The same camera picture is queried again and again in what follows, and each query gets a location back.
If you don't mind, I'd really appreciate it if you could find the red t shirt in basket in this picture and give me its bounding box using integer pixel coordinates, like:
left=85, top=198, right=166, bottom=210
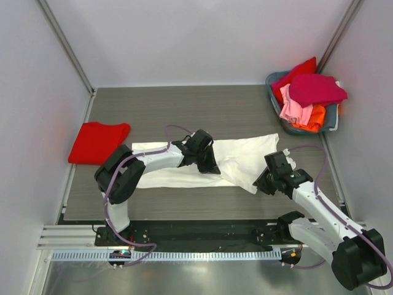
left=271, top=57, right=317, bottom=108

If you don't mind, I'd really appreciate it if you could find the aluminium frame rail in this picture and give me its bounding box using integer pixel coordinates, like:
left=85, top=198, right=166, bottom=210
left=36, top=221, right=369, bottom=250

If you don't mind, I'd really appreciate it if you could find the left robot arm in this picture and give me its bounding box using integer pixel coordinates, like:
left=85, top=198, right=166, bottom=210
left=95, top=129, right=220, bottom=246

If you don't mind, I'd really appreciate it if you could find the aluminium corner post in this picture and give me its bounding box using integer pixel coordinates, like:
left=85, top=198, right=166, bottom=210
left=36, top=0, right=95, bottom=96
left=316, top=0, right=365, bottom=74

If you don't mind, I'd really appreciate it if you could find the white printed t shirt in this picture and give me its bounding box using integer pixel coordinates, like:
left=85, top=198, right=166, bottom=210
left=137, top=133, right=279, bottom=194

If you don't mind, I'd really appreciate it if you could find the grey t shirt in basket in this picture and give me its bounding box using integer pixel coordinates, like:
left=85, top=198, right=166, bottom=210
left=318, top=104, right=339, bottom=133

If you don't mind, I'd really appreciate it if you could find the pink t shirt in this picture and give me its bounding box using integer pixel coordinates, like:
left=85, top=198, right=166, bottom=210
left=279, top=84, right=313, bottom=125

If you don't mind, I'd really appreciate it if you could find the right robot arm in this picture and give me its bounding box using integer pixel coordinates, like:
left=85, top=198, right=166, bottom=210
left=254, top=151, right=392, bottom=291

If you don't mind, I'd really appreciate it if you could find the slotted white cable duct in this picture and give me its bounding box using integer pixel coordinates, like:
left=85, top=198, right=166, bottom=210
left=51, top=248, right=281, bottom=262

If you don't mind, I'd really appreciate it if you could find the folded red t shirt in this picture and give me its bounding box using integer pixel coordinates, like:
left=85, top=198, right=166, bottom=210
left=68, top=122, right=131, bottom=165

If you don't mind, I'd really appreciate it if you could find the right aluminium corner post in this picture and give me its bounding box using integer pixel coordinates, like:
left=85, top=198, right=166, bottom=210
left=316, top=0, right=365, bottom=74

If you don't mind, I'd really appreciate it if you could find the left aluminium corner post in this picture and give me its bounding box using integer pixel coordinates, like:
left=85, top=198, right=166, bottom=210
left=36, top=0, right=95, bottom=96

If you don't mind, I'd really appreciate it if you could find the magenta t shirt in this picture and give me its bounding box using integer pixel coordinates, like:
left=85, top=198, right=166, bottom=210
left=289, top=74, right=348, bottom=108

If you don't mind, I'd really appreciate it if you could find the grey-blue laundry basket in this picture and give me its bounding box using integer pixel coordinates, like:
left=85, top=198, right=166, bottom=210
left=265, top=71, right=325, bottom=136

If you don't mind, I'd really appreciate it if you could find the orange t shirt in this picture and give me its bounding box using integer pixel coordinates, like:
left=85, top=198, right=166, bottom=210
left=291, top=104, right=326, bottom=133

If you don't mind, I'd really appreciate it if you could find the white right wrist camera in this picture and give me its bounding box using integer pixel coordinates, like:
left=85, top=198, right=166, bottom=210
left=283, top=148, right=297, bottom=170

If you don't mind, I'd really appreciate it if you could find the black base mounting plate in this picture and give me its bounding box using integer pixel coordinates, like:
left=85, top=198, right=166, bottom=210
left=94, top=218, right=308, bottom=250

